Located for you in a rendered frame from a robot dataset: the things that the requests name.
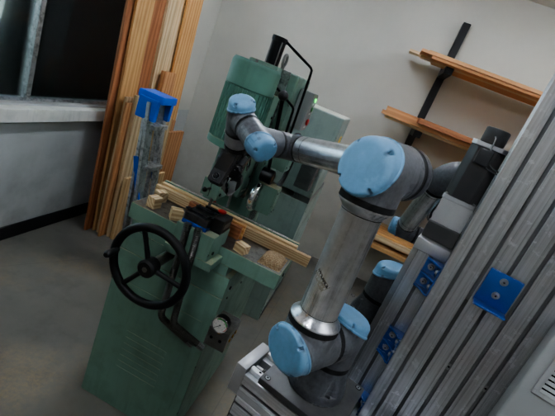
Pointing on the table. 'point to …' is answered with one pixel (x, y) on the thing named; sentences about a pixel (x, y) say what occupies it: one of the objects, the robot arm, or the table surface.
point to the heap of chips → (272, 260)
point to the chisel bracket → (212, 190)
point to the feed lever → (277, 130)
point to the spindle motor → (238, 68)
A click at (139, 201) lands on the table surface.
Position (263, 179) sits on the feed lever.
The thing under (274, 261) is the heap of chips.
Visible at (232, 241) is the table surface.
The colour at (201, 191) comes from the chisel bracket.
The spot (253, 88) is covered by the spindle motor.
